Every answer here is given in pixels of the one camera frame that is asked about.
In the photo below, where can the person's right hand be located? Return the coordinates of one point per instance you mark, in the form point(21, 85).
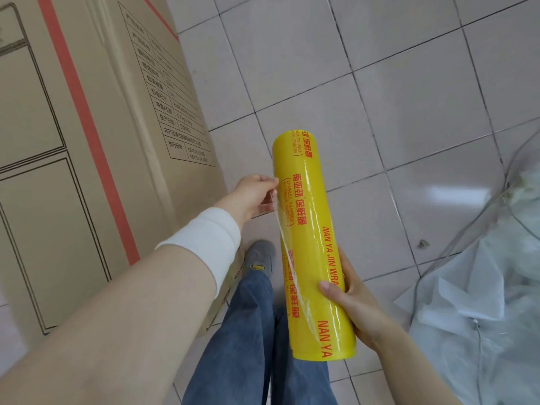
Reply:
point(363, 310)

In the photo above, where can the person's left hand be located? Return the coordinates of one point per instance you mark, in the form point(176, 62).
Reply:
point(244, 199)

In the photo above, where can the person's right thumb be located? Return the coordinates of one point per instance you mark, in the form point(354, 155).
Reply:
point(333, 292)

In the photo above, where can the person's left fingers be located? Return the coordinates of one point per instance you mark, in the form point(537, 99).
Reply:
point(266, 181)

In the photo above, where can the yellow cling film roll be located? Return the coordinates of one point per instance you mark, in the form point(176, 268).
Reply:
point(310, 215)

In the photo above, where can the person's right forearm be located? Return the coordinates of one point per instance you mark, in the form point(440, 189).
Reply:
point(415, 371)

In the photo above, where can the person's left forearm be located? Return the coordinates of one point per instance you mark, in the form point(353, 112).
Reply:
point(109, 333)

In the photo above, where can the grey shoe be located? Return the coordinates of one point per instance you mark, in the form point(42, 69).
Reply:
point(260, 253)

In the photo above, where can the white wrist band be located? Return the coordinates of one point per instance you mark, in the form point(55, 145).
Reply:
point(206, 240)

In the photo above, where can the small floor debris scrap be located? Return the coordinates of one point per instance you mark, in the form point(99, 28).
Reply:
point(423, 243)

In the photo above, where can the person's blue jeans legs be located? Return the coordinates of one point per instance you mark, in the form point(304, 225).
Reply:
point(244, 350)

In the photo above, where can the crumpled clear plastic sheet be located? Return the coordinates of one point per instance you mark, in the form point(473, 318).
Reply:
point(485, 299)

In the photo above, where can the large brown cardboard box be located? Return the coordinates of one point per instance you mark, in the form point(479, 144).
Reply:
point(84, 143)

